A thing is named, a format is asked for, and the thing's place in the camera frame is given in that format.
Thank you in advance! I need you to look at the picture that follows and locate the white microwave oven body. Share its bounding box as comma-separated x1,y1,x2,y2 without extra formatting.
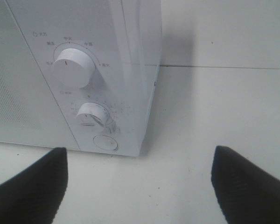
5,0,162,157

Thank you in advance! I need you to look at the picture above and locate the white upper power knob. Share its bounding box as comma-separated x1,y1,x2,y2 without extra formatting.
53,48,96,89

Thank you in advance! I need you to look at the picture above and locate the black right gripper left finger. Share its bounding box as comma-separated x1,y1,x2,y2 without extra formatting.
0,147,68,224

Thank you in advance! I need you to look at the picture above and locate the round white door button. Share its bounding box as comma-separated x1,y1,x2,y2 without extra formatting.
93,135,118,151

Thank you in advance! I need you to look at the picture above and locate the white microwave door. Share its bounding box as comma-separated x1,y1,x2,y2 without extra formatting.
0,0,78,150

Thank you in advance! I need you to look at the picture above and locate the white timer knob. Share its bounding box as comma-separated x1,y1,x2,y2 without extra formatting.
76,102,110,132

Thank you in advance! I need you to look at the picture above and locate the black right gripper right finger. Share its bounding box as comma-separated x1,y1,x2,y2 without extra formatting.
211,146,280,224

